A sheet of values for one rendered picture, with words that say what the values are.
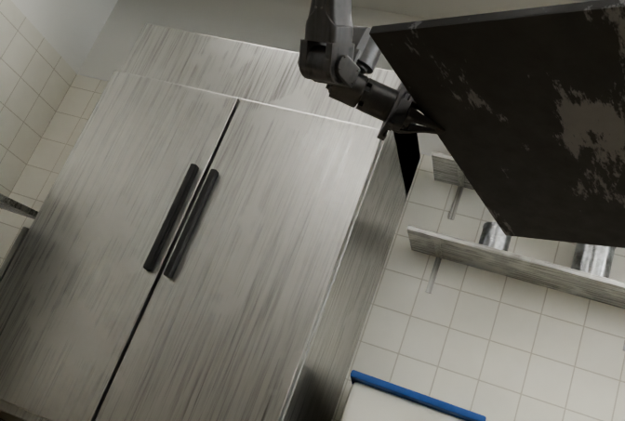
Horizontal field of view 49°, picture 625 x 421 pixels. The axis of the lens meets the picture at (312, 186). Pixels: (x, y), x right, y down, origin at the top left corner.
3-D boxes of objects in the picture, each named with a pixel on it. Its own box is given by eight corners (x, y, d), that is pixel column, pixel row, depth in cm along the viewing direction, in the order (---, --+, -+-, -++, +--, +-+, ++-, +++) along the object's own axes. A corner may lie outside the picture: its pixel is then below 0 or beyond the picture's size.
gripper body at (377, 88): (385, 143, 118) (346, 124, 118) (405, 95, 122) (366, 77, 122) (396, 127, 112) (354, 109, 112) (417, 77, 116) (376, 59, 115)
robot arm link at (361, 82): (321, 98, 119) (325, 87, 113) (337, 62, 120) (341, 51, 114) (357, 114, 119) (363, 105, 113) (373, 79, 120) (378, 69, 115)
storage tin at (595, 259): (604, 293, 328) (613, 251, 336) (610, 282, 313) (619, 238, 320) (565, 282, 334) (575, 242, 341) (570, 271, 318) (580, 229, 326)
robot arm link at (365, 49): (294, 64, 112) (335, 71, 107) (322, 4, 114) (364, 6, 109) (330, 99, 121) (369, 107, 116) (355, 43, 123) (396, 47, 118)
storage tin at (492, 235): (504, 265, 342) (512, 237, 347) (506, 256, 329) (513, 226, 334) (474, 256, 347) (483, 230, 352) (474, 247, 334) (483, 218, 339)
